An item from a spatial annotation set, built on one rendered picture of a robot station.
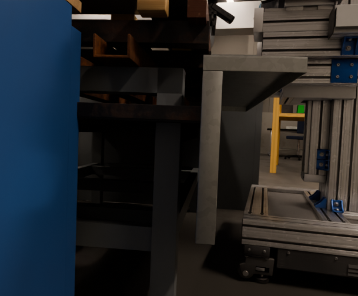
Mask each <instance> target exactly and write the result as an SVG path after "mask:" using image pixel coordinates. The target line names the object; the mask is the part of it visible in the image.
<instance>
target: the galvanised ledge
mask: <svg viewBox="0 0 358 296"><path fill-rule="evenodd" d="M307 60H308V57H299V56H235V55H204V56H203V70H218V71H223V83H222V108H221V111H233V112H247V111H248V110H250V109H251V108H253V107H255V106H256V105H258V104H259V103H261V102H262V101H264V100H265V99H267V98H269V97H270V96H271V95H273V94H275V93H276V92H278V91H279V90H281V89H283V88H284V87H285V86H287V85H289V84H290V83H292V82H293V81H295V80H296V79H298V78H300V77H301V76H303V75H304V74H305V73H307Z"/></svg>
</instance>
